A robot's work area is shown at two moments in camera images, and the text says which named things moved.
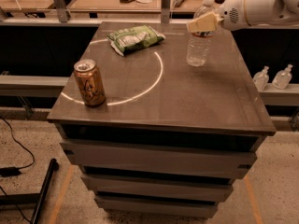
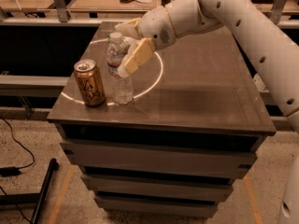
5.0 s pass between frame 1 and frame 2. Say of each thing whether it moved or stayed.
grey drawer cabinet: stayed
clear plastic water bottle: moved
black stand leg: stayed
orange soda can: stayed
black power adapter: stayed
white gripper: moved
